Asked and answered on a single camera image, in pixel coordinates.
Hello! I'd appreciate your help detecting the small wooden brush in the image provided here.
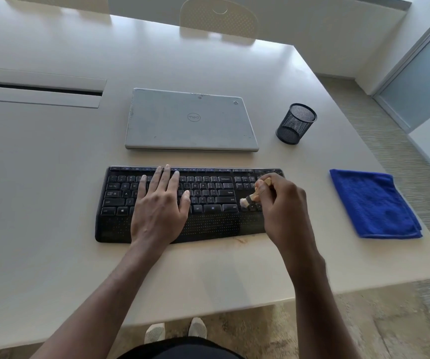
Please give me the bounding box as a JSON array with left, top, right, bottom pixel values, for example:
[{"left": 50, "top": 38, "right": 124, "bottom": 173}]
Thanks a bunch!
[{"left": 239, "top": 177, "right": 272, "bottom": 210}]

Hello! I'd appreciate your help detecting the grey desk cable slot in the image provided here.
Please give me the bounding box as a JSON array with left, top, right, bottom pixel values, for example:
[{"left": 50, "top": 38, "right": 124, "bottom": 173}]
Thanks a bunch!
[{"left": 0, "top": 66, "right": 107, "bottom": 109}]

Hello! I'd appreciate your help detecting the person's left forearm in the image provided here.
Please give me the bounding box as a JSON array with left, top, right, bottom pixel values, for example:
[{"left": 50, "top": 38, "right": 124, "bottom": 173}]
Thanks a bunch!
[{"left": 29, "top": 239, "right": 171, "bottom": 359}]

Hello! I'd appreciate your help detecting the person's right hand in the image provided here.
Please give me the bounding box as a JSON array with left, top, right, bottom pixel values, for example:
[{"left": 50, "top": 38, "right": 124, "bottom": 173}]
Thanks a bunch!
[{"left": 254, "top": 173, "right": 326, "bottom": 283}]

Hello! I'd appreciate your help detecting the black keyboard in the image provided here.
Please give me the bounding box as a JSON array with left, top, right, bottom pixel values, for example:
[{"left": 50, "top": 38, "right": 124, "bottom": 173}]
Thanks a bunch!
[{"left": 95, "top": 166, "right": 286, "bottom": 244}]

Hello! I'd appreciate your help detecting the cream perforated chair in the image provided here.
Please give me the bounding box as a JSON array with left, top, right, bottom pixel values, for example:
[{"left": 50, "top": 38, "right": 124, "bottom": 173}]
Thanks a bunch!
[
  {"left": 179, "top": 0, "right": 259, "bottom": 38},
  {"left": 1, "top": 0, "right": 110, "bottom": 14}
]

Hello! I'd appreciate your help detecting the black mesh pen holder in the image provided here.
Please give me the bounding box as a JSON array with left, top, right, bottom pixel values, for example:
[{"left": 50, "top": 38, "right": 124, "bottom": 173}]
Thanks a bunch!
[{"left": 275, "top": 103, "right": 318, "bottom": 146}]

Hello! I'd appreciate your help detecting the blue microfibre cloth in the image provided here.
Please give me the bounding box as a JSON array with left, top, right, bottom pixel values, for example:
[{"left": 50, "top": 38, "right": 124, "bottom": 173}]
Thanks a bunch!
[{"left": 329, "top": 168, "right": 424, "bottom": 240}]

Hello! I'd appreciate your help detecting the person's left hand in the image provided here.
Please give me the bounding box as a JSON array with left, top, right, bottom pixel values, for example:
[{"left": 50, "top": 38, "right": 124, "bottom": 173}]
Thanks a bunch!
[{"left": 130, "top": 164, "right": 192, "bottom": 249}]

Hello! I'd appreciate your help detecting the grey window frame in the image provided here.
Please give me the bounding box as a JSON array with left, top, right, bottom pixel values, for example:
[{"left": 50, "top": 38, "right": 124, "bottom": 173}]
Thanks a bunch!
[{"left": 349, "top": 0, "right": 412, "bottom": 11}]

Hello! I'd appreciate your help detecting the frosted glass door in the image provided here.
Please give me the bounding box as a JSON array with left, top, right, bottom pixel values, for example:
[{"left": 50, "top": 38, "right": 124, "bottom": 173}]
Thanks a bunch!
[{"left": 372, "top": 3, "right": 430, "bottom": 133}]

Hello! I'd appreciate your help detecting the person's white shoe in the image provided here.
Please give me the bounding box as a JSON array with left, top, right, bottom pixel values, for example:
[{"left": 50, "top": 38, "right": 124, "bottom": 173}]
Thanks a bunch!
[
  {"left": 188, "top": 317, "right": 208, "bottom": 339},
  {"left": 144, "top": 322, "right": 166, "bottom": 345}
]

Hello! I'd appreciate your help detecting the silver laptop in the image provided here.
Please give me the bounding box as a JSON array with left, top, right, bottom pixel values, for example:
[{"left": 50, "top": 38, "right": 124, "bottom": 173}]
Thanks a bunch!
[{"left": 124, "top": 87, "right": 260, "bottom": 152}]

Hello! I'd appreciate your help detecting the person's black clothing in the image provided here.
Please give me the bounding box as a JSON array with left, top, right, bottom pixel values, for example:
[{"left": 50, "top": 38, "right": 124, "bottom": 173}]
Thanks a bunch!
[{"left": 117, "top": 336, "right": 245, "bottom": 359}]

